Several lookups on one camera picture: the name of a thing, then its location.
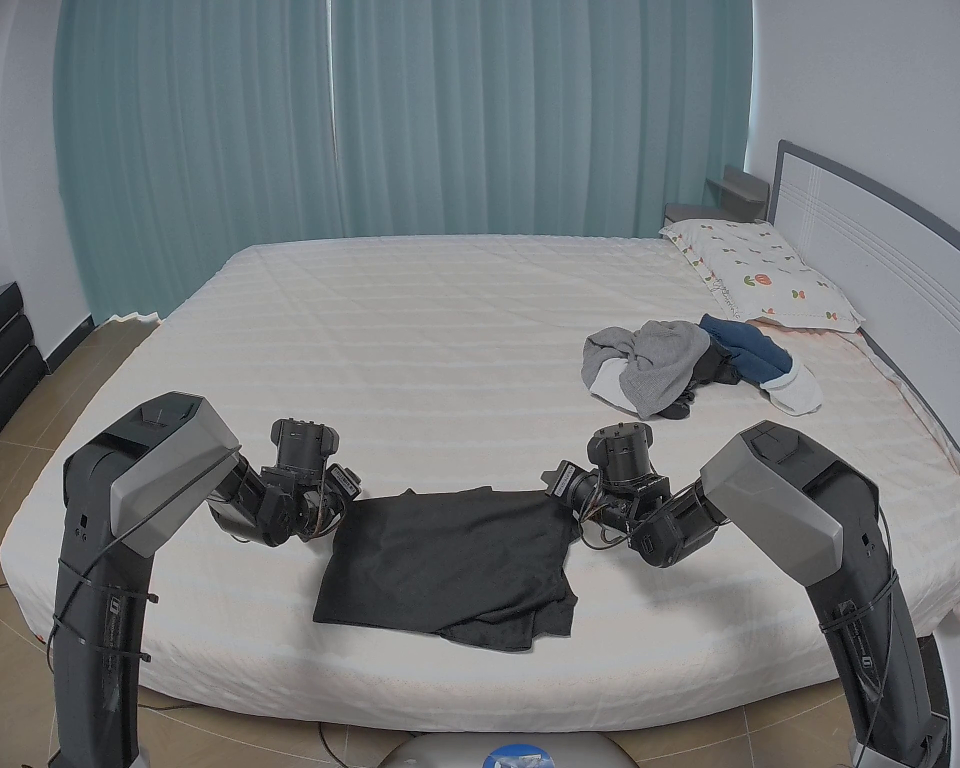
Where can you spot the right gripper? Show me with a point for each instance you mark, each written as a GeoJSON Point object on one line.
{"type": "Point", "coordinates": [574, 491]}

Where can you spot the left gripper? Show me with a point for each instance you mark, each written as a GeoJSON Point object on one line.
{"type": "Point", "coordinates": [343, 491]}

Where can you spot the black T-shirt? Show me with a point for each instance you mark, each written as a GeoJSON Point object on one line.
{"type": "Point", "coordinates": [450, 562]}

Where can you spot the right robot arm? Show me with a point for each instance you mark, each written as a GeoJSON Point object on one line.
{"type": "Point", "coordinates": [787, 495]}

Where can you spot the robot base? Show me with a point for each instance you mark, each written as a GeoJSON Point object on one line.
{"type": "Point", "coordinates": [450, 757]}

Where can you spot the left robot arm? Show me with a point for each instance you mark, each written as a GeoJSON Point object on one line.
{"type": "Point", "coordinates": [165, 465]}

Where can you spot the pile of clothes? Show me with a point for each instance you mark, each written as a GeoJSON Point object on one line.
{"type": "Point", "coordinates": [660, 360]}

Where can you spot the bed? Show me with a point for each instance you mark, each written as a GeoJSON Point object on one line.
{"type": "Point", "coordinates": [450, 337]}

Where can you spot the white printed pillow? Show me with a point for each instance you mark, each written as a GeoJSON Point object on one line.
{"type": "Point", "coordinates": [765, 270]}

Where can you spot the grey bedside table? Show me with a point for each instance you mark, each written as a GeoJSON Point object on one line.
{"type": "Point", "coordinates": [742, 187]}

